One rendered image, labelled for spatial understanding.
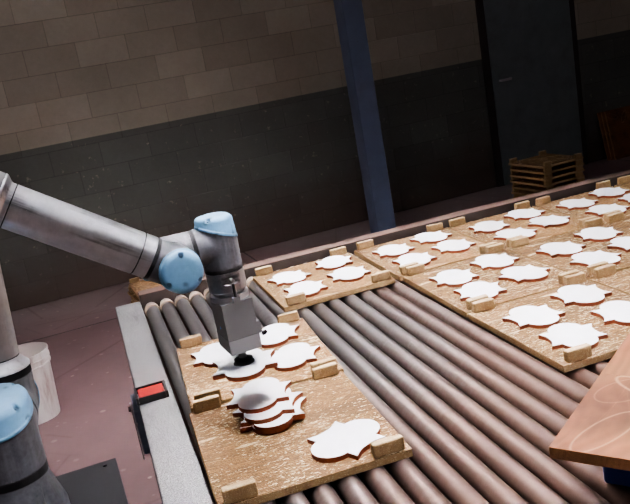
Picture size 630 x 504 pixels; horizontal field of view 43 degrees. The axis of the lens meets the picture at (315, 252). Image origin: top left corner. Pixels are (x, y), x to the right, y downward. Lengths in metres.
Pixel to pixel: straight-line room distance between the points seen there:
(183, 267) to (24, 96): 5.46
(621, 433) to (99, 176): 5.91
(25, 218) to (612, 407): 0.95
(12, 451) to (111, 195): 5.51
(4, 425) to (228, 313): 0.44
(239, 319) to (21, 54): 5.38
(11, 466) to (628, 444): 0.95
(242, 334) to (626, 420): 0.71
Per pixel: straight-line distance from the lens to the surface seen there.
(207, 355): 2.03
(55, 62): 6.76
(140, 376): 2.09
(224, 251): 1.51
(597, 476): 1.37
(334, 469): 1.42
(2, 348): 1.52
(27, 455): 1.42
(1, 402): 1.42
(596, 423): 1.26
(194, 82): 6.90
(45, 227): 1.34
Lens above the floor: 1.64
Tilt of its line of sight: 14 degrees down
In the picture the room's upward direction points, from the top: 10 degrees counter-clockwise
